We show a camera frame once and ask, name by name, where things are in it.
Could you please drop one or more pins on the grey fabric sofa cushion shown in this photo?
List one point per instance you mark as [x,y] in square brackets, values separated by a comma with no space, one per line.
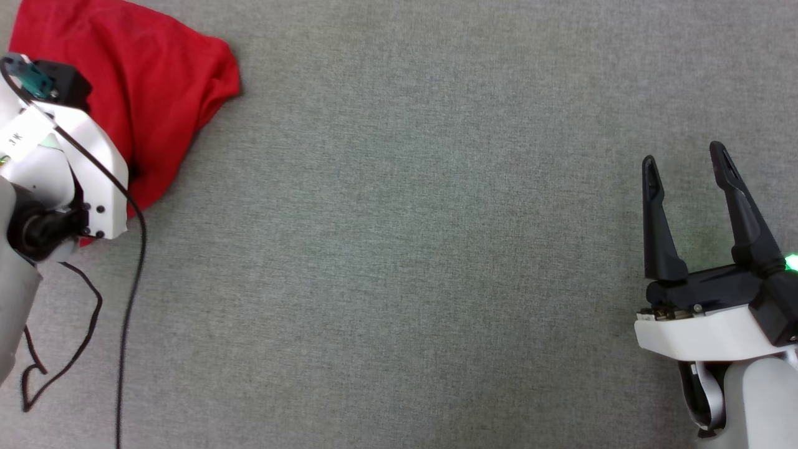
[399,249]

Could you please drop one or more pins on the red white sports jersey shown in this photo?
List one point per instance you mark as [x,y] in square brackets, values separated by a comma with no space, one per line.
[156,75]

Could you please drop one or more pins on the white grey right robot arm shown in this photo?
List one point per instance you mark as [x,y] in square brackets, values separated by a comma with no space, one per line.
[760,405]

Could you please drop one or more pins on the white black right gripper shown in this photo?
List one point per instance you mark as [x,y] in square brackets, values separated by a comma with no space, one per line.
[698,330]

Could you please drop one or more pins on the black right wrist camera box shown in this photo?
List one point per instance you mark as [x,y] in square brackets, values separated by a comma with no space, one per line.
[779,305]

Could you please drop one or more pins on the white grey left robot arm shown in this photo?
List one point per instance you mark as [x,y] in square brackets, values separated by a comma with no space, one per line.
[12,299]

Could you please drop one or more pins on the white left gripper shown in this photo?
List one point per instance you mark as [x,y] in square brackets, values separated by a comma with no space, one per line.
[103,181]

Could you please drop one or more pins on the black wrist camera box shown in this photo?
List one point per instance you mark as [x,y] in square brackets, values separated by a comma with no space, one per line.
[65,84]
[779,305]

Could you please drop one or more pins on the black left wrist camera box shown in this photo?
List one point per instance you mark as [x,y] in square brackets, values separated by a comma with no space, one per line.
[65,84]

